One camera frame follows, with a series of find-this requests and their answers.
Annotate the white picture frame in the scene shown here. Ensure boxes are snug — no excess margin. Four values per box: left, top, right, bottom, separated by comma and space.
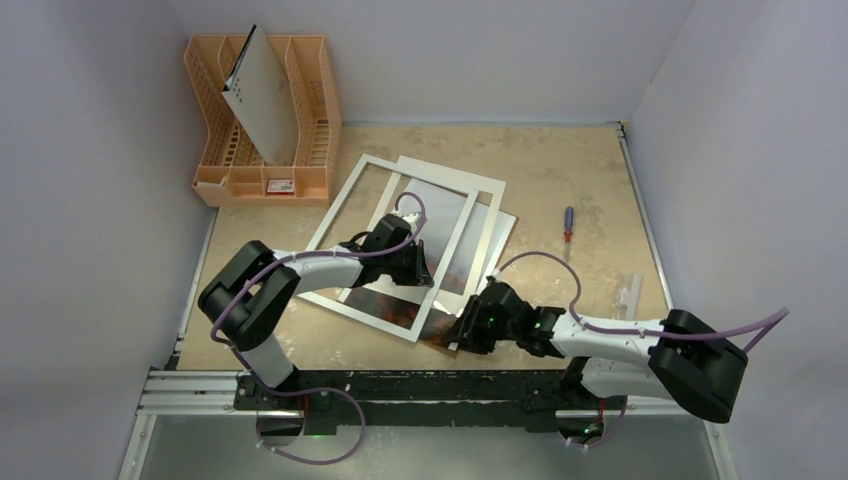
298, 154, 479, 343

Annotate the blue handled screwdriver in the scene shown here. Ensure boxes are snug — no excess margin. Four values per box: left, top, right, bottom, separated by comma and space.
563, 206, 574, 262

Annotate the matted photo print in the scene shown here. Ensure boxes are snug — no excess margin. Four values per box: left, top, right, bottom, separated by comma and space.
338, 179, 491, 357

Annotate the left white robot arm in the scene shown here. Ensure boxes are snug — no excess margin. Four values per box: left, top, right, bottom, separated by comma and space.
197, 212, 434, 409

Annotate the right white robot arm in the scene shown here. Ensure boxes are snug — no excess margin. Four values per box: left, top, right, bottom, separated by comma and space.
446, 281, 748, 424

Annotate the white mat board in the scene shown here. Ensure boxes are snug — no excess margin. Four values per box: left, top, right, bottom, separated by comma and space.
368, 156, 515, 312

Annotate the clear plastic screwdriver packaging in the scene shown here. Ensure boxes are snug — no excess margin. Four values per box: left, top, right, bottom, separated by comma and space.
618, 273, 643, 321

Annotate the small red white box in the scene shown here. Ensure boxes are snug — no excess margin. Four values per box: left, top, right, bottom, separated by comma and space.
266, 179, 296, 195

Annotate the orange plastic file organizer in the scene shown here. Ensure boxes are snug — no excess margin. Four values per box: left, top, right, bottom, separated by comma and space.
184, 27, 342, 207

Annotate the white board in organizer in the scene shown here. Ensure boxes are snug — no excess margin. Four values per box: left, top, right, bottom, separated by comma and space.
222, 24, 299, 166

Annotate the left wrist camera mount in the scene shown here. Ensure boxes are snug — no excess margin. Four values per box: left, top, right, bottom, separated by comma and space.
391, 209, 426, 232

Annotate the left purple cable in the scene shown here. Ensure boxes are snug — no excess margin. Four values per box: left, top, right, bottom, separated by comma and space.
210, 192, 427, 399

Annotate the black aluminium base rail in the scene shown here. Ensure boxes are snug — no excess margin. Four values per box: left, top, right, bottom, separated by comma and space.
135, 367, 723, 439

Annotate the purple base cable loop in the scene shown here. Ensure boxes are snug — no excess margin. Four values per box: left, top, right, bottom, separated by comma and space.
256, 384, 371, 465

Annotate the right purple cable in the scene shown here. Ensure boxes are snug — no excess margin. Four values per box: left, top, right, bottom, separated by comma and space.
493, 251, 791, 352

